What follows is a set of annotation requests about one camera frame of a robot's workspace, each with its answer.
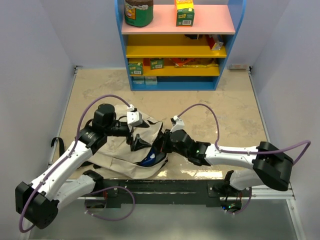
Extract green brown jar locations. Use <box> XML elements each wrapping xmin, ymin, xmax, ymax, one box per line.
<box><xmin>124</xmin><ymin>0</ymin><xmax>154</xmax><ymax>28</ymax></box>

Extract light blue box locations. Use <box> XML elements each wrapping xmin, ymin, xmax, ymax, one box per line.
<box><xmin>144</xmin><ymin>76</ymin><xmax>158</xmax><ymax>86</ymax></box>
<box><xmin>132</xmin><ymin>76</ymin><xmax>145</xmax><ymax>85</ymax></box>

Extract beige canvas backpack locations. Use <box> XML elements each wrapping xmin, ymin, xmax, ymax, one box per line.
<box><xmin>85</xmin><ymin>112</ymin><xmax>168</xmax><ymax>179</ymax></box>

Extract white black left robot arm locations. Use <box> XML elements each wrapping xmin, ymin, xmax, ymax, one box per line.
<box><xmin>15</xmin><ymin>103</ymin><xmax>150</xmax><ymax>233</ymax></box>

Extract green yellow carton top shelf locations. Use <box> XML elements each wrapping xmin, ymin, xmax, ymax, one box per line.
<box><xmin>174</xmin><ymin>0</ymin><xmax>195</xmax><ymax>27</ymax></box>

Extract green box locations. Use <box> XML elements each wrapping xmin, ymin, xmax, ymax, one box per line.
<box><xmin>128</xmin><ymin>61</ymin><xmax>144</xmax><ymax>76</ymax></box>
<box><xmin>150</xmin><ymin>58</ymin><xmax>165</xmax><ymax>70</ymax></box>

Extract small white pink eraser box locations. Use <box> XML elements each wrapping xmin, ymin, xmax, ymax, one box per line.
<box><xmin>227</xmin><ymin>64</ymin><xmax>250</xmax><ymax>71</ymax></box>

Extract green box lower middle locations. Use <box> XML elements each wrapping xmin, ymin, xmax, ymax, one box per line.
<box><xmin>150</xmin><ymin>58</ymin><xmax>165</xmax><ymax>70</ymax></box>

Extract light blue box right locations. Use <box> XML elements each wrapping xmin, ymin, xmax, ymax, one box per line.
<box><xmin>144</xmin><ymin>76</ymin><xmax>158</xmax><ymax>86</ymax></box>

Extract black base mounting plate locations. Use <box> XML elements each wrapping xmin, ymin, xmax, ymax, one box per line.
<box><xmin>94</xmin><ymin>179</ymin><xmax>252</xmax><ymax>208</ymax></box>

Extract red white box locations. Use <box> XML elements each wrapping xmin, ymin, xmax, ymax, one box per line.
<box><xmin>205</xmin><ymin>34</ymin><xmax>224</xmax><ymax>51</ymax></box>

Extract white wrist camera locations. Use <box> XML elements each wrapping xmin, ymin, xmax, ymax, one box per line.
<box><xmin>126</xmin><ymin>106</ymin><xmax>143</xmax><ymax>128</ymax></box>
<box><xmin>170</xmin><ymin>115</ymin><xmax>185</xmax><ymax>133</ymax></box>

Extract orange yellow snack packets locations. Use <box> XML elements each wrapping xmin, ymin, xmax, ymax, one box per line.
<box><xmin>169</xmin><ymin>58</ymin><xmax>219</xmax><ymax>68</ymax></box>

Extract blue colourful shelf unit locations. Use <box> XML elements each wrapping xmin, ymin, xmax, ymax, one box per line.
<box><xmin>114</xmin><ymin>0</ymin><xmax>247</xmax><ymax>91</ymax></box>

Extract green box lower left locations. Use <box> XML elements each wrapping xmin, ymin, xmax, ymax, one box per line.
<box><xmin>128</xmin><ymin>61</ymin><xmax>144</xmax><ymax>76</ymax></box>

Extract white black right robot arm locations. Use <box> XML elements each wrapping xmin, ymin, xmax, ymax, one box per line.
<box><xmin>160</xmin><ymin>129</ymin><xmax>294</xmax><ymax>197</ymax></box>

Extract light blue box left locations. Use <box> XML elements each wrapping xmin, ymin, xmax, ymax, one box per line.
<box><xmin>132</xmin><ymin>76</ymin><xmax>145</xmax><ymax>85</ymax></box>

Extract aluminium frame rail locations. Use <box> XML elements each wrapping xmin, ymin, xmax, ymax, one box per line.
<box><xmin>18</xmin><ymin>64</ymin><xmax>306</xmax><ymax>240</ymax></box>

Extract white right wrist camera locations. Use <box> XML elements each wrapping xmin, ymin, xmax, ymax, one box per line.
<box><xmin>170</xmin><ymin>115</ymin><xmax>185</xmax><ymax>133</ymax></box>

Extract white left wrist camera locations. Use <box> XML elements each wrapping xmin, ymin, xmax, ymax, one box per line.
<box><xmin>126</xmin><ymin>106</ymin><xmax>143</xmax><ymax>128</ymax></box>

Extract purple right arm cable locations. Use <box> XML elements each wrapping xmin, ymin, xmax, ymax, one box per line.
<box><xmin>174</xmin><ymin>103</ymin><xmax>312</xmax><ymax>216</ymax></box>

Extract blue pencil case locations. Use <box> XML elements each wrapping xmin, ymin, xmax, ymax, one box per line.
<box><xmin>138</xmin><ymin>147</ymin><xmax>164</xmax><ymax>167</ymax></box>

